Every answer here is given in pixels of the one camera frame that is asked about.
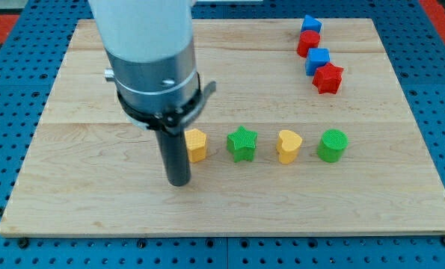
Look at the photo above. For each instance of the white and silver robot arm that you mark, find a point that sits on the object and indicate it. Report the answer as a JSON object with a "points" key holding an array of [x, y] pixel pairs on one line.
{"points": [[150, 47]]}

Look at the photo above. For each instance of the green star block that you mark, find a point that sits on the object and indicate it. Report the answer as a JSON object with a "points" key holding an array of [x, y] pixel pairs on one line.
{"points": [[242, 143]]}

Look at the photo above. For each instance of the yellow pentagon block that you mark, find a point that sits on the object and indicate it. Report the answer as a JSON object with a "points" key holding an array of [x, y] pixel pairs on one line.
{"points": [[196, 143]]}

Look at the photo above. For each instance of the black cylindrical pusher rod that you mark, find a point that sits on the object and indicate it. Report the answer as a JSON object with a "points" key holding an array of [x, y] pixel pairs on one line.
{"points": [[175, 157]]}

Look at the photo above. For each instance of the yellow heart block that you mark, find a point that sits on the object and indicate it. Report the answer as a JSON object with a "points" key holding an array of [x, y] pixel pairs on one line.
{"points": [[288, 146]]}

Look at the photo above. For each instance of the wooden board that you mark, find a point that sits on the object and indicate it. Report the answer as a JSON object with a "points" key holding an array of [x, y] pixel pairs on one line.
{"points": [[89, 173]]}

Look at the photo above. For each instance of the green cylinder block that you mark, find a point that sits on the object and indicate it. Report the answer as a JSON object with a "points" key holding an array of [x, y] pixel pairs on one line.
{"points": [[332, 145]]}

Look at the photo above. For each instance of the red star block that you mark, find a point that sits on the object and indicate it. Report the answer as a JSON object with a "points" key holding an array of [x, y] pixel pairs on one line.
{"points": [[327, 79]]}

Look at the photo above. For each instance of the blue cube block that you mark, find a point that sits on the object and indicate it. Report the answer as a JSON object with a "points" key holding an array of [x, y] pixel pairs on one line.
{"points": [[316, 57]]}

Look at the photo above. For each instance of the red cylinder block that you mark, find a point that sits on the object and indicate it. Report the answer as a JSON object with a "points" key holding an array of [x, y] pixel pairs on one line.
{"points": [[307, 40]]}

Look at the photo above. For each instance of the blue triangle block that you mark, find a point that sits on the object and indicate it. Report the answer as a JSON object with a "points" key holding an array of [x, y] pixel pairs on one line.
{"points": [[311, 24]]}

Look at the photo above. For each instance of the black clamp bracket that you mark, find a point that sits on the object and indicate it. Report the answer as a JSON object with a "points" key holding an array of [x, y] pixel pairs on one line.
{"points": [[176, 119]]}

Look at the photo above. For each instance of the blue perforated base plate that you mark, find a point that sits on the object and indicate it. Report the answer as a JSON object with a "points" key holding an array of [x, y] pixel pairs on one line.
{"points": [[29, 62]]}

